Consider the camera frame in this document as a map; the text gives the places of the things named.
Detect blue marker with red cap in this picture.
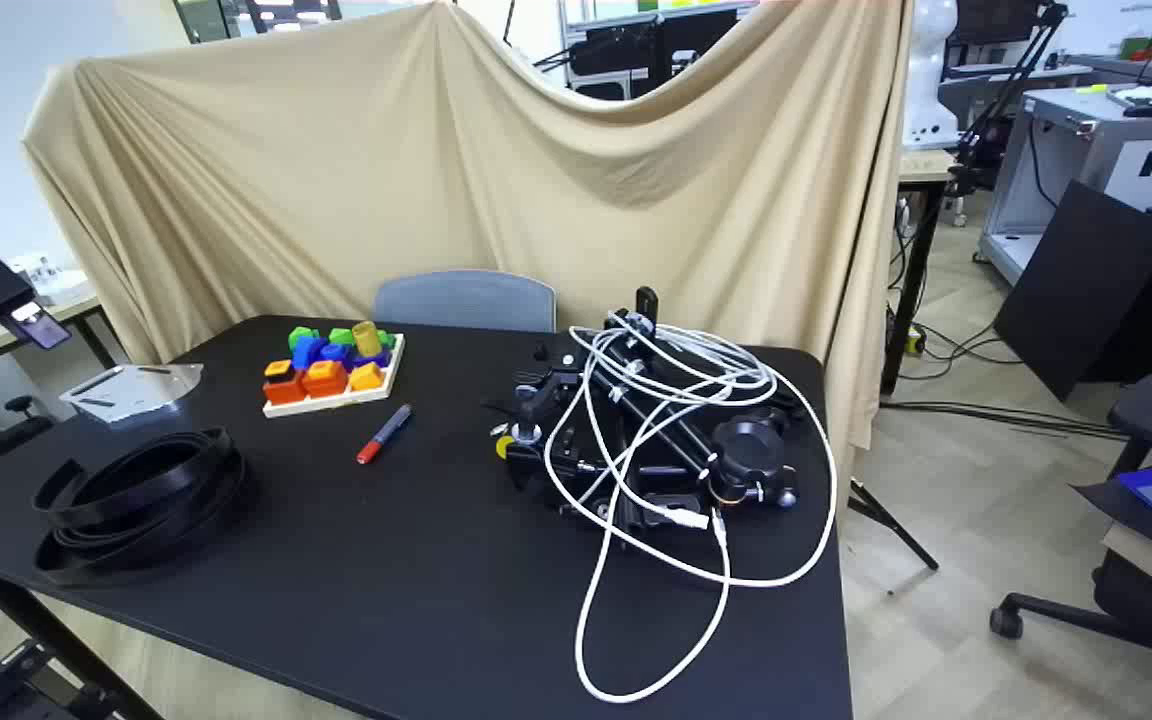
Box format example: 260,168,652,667
352,399,418,472

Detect light wooden side desk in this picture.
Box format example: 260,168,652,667
0,281,124,393

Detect small white box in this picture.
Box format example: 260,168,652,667
12,251,96,306

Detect red orange toy block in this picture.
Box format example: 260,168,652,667
260,356,307,406

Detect blue toy block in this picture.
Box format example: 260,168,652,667
287,334,334,377

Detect orange round toy block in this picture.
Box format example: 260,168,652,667
301,356,352,399

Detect colourful wooden toy block set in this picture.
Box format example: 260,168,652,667
260,321,411,425

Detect grey blue chair back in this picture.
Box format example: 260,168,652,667
372,267,564,334

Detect beige cloth backdrop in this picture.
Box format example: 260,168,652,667
19,0,921,461

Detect black background desk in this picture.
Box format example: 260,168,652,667
531,0,745,103

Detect black equipment pile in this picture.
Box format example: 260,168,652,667
487,283,806,538

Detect black tripod leg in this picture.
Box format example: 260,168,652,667
843,476,944,576

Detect wooden side table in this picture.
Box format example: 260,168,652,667
882,144,960,399

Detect white machine in background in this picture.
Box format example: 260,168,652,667
902,0,968,151

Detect black articulated stand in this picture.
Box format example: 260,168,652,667
948,0,1073,190

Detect black leaning panel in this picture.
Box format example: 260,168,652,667
992,177,1152,405

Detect grey metal cabinet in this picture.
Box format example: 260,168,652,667
976,84,1152,286

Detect black coiled ring stack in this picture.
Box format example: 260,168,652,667
32,425,256,584

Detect long white cable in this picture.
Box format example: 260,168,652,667
541,312,843,707

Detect black floor cables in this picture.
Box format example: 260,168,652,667
875,316,1122,441

